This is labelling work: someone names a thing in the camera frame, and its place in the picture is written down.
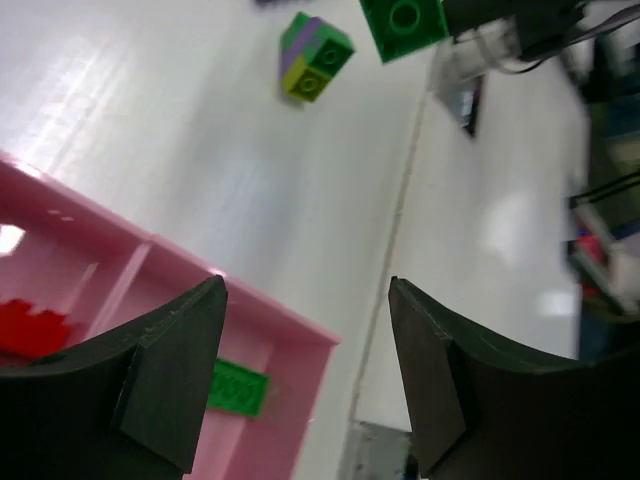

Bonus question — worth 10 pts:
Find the red flower lego piece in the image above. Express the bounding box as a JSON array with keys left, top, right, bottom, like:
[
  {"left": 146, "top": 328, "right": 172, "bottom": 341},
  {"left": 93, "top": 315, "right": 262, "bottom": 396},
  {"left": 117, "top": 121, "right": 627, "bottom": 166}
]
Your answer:
[{"left": 1, "top": 299, "right": 73, "bottom": 360}]

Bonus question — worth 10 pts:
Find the green lego plate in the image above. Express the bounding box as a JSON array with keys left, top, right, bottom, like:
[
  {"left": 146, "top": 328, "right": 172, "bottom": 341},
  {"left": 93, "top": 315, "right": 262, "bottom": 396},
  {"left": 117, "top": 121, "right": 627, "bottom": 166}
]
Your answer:
[{"left": 207, "top": 358, "right": 270, "bottom": 418}]

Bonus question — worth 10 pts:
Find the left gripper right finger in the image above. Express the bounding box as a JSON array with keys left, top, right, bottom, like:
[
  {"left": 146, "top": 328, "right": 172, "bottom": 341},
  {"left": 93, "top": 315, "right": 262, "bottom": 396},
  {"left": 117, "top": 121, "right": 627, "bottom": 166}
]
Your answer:
[{"left": 388, "top": 277, "right": 639, "bottom": 479}]

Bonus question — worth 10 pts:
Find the purple green lego cluster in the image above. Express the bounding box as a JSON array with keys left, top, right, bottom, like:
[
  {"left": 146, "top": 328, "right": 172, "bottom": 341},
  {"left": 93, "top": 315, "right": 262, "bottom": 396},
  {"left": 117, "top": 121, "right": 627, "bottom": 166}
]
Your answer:
[{"left": 279, "top": 11, "right": 355, "bottom": 103}]

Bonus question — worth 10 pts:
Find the large pink bin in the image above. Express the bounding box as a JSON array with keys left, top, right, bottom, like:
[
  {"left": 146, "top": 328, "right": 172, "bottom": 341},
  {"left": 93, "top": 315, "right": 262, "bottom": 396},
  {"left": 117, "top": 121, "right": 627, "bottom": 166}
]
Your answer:
[{"left": 139, "top": 239, "right": 342, "bottom": 480}]

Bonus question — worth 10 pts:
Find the small pink bin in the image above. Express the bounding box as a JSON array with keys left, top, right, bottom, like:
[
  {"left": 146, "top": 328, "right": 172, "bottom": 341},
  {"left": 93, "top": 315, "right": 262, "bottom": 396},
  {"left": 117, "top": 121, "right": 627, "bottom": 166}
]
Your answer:
[{"left": 1, "top": 154, "right": 149, "bottom": 350}]

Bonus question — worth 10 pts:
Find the green lego brick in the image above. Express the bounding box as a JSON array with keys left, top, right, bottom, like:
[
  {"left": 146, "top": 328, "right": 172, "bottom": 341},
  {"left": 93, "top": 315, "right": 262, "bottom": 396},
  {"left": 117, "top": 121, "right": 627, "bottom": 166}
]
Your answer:
[{"left": 359, "top": 0, "right": 450, "bottom": 64}]

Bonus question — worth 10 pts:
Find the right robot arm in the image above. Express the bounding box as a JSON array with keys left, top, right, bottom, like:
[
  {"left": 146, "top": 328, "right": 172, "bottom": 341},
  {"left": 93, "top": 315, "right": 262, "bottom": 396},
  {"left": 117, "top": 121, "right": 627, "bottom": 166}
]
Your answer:
[{"left": 443, "top": 1, "right": 639, "bottom": 75}]

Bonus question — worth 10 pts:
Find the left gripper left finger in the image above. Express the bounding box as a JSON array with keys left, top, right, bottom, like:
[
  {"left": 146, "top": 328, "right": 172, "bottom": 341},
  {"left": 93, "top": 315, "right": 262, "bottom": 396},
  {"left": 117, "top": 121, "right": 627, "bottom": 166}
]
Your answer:
[{"left": 1, "top": 276, "right": 228, "bottom": 479}]

